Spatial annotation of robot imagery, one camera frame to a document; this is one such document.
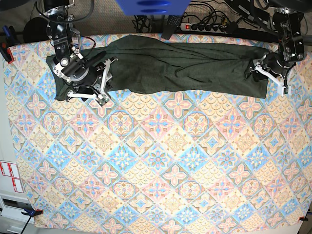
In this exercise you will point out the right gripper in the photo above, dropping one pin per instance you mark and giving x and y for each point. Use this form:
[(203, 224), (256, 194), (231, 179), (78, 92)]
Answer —
[(94, 83)]

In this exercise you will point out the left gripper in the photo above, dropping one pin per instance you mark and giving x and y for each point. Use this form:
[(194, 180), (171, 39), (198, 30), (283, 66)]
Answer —
[(272, 67)]

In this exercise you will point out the dark green long-sleeve shirt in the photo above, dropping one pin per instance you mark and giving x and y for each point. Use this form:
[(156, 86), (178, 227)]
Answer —
[(145, 66)]

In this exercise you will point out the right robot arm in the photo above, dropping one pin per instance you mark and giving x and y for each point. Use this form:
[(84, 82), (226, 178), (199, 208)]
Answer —
[(76, 75)]

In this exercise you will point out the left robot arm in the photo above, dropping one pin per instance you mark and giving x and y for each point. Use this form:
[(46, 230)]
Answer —
[(290, 41)]

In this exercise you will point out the black power strip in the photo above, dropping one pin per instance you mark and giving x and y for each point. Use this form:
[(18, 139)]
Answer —
[(202, 27)]

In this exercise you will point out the black round stand base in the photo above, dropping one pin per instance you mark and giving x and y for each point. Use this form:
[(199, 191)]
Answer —
[(35, 30)]

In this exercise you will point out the blue plastic box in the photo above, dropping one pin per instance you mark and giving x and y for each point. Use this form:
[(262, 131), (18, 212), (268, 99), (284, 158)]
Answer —
[(153, 7)]

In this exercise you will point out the patterned pastel tablecloth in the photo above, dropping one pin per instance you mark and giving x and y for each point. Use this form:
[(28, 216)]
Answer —
[(193, 162)]

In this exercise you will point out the blue clamp top left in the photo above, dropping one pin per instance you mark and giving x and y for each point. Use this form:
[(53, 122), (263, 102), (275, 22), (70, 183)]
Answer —
[(5, 46)]

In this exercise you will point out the blue clamp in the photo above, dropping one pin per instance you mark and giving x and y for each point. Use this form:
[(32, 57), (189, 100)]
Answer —
[(31, 214), (5, 46)]

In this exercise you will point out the black remote control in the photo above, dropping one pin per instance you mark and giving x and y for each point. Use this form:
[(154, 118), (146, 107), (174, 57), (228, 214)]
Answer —
[(172, 24)]

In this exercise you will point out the red white label stickers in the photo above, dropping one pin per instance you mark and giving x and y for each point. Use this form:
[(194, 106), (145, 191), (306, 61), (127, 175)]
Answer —
[(10, 170)]

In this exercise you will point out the blue clamp bottom left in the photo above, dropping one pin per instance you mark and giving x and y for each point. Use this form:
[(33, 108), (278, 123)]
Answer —
[(31, 214)]

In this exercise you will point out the red clamp bottom right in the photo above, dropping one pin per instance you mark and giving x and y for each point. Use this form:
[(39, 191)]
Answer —
[(303, 219)]

